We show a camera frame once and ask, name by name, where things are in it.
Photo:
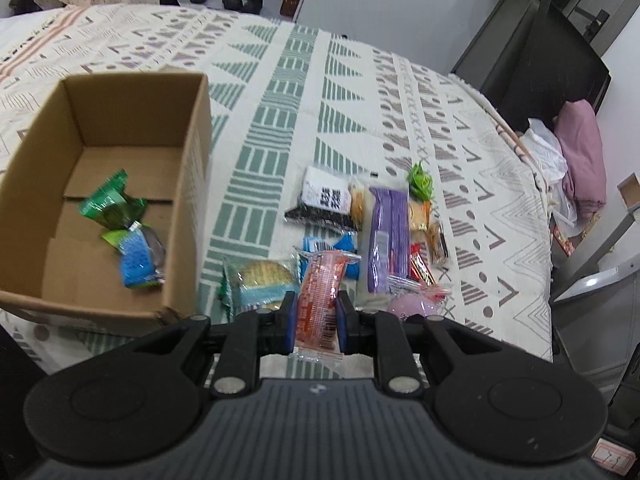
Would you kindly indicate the clear dark bar packet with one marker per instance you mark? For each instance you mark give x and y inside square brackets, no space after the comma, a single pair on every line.
[437,245]

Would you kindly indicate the bright green candy packet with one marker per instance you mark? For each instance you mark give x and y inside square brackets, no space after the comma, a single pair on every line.
[420,183]

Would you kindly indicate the orange pastry packet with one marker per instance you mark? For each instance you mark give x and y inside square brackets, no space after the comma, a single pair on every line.
[419,213]

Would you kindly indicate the cardboard box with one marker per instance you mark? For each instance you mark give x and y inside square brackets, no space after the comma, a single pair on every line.
[55,267]

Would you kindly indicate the black shoes pile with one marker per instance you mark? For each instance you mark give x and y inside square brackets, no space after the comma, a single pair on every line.
[244,6]

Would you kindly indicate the orange-red snack packet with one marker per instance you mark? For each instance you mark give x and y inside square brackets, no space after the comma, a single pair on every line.
[316,332]

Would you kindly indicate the blue green snack packet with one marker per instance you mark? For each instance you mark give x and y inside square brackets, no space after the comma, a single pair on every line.
[142,255]

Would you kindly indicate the red candy packet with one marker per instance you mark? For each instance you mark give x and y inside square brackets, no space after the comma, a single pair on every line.
[418,266]

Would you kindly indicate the dark green candy packet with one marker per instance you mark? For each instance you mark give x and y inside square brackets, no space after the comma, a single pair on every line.
[111,207]

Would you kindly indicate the patterned bed blanket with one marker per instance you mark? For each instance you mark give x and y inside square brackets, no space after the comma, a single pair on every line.
[268,99]

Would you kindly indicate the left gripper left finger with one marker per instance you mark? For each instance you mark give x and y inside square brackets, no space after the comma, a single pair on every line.
[241,345]

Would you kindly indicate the white crumpled cloth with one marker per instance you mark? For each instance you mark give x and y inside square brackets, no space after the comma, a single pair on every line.
[546,150]

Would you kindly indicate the round biscuit teal packet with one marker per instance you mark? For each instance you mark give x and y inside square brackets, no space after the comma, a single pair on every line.
[253,284]

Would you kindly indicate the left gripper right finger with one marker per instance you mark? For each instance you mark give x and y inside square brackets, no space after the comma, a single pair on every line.
[381,337]

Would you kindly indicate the purple wafer package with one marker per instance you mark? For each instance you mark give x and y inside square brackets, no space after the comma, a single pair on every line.
[384,241]

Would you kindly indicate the black white snack packet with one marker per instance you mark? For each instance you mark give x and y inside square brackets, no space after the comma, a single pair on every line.
[324,200]

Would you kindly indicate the black chair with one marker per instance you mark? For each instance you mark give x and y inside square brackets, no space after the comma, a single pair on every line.
[544,64]

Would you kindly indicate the pink folded cloth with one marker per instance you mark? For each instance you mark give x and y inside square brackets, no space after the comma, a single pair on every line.
[579,135]

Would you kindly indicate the pink round snack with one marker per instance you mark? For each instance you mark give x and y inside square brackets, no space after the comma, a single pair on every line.
[424,303]

